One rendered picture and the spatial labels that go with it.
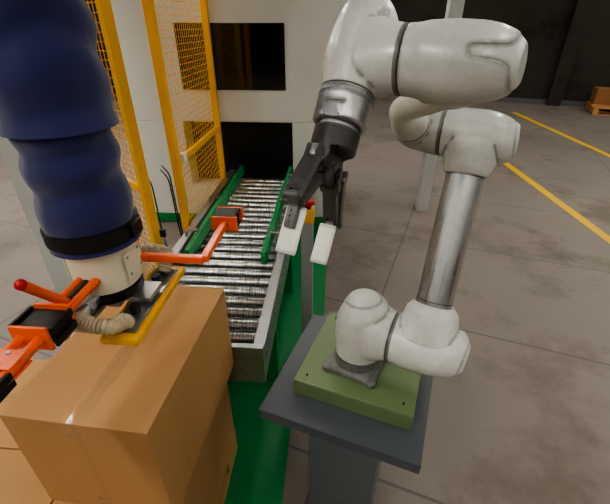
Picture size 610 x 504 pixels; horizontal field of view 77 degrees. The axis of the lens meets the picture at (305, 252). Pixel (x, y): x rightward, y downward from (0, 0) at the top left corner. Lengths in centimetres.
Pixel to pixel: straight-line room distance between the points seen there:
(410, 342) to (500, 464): 122
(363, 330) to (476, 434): 128
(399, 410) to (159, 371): 70
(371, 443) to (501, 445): 118
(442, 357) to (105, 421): 89
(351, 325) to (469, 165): 55
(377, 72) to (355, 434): 99
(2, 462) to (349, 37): 163
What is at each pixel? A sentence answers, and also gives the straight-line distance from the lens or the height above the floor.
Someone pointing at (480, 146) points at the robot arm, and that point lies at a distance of 113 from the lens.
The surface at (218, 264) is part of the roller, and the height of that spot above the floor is 53.
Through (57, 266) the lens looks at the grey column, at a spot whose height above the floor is 53.
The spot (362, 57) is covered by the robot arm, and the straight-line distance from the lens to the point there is 64.
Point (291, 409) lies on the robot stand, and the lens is 131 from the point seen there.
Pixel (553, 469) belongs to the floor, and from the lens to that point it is 238.
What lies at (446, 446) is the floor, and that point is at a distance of 224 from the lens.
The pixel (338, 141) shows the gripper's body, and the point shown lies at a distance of 60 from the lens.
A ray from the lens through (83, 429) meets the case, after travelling 119.
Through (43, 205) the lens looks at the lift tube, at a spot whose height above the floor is 145.
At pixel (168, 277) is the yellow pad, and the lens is 125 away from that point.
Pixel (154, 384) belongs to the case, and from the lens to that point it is 119.
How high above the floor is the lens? 180
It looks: 31 degrees down
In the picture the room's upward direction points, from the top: straight up
